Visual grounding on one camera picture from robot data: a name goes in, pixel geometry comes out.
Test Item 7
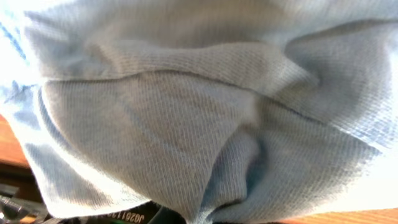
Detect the light blue printed t-shirt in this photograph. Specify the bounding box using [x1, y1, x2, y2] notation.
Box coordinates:
[1, 0, 397, 223]

